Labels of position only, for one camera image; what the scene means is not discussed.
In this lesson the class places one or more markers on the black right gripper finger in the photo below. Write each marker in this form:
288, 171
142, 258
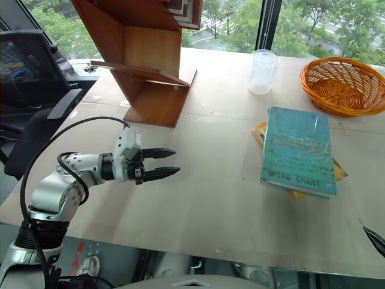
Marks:
377, 239

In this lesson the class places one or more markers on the teal Mira Grant book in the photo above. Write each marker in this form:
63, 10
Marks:
297, 150

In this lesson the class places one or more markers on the yellow book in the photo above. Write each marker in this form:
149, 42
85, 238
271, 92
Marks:
259, 132

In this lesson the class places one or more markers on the white sneaker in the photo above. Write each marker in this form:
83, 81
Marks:
89, 265

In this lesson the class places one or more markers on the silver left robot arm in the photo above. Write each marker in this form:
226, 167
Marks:
51, 192

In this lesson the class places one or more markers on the orange wicker basket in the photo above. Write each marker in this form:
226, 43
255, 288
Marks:
340, 90

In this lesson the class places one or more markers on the black window frame post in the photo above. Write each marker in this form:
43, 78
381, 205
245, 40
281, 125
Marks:
269, 24

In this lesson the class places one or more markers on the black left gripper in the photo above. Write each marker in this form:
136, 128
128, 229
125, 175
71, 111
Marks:
136, 164

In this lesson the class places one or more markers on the bunch of keys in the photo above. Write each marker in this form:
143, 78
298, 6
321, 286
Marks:
90, 67

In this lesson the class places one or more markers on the black side desk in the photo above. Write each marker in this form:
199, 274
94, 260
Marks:
81, 75

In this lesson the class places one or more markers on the black office chair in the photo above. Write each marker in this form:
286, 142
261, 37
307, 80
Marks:
27, 78

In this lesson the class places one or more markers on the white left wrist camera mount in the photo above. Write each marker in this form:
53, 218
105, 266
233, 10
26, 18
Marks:
126, 141

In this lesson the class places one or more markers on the clear plastic cup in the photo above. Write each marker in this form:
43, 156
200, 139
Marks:
263, 75

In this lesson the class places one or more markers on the wooden book stand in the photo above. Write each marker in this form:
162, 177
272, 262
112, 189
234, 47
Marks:
150, 45

